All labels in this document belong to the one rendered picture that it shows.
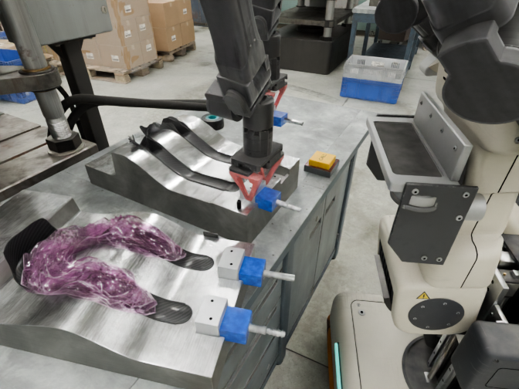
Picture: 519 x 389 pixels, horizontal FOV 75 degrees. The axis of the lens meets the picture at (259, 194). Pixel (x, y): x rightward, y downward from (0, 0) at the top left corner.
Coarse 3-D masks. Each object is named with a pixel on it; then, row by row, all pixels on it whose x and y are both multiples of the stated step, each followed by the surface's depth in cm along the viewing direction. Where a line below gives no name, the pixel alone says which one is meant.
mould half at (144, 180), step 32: (192, 128) 91; (96, 160) 91; (128, 160) 78; (192, 160) 84; (288, 160) 85; (128, 192) 85; (160, 192) 78; (192, 192) 74; (224, 192) 73; (288, 192) 85; (192, 224) 78; (224, 224) 72; (256, 224) 73
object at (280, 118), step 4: (276, 112) 95; (280, 112) 94; (284, 112) 94; (276, 116) 92; (280, 116) 92; (284, 116) 93; (276, 120) 92; (280, 120) 92; (284, 120) 93; (288, 120) 92; (292, 120) 92; (296, 120) 92; (276, 124) 93; (280, 124) 92; (300, 124) 91
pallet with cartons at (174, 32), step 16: (160, 0) 469; (176, 0) 472; (160, 16) 454; (176, 16) 479; (160, 32) 466; (176, 32) 487; (192, 32) 528; (160, 48) 479; (176, 48) 494; (192, 48) 540
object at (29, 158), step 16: (0, 112) 136; (0, 128) 124; (16, 128) 124; (32, 128) 125; (0, 144) 114; (16, 144) 114; (32, 144) 114; (96, 144) 115; (0, 160) 105; (16, 160) 105; (32, 160) 105; (48, 160) 105; (64, 160) 106; (80, 160) 111; (0, 176) 98; (16, 176) 98; (32, 176) 99; (48, 176) 103; (0, 192) 92; (16, 192) 96
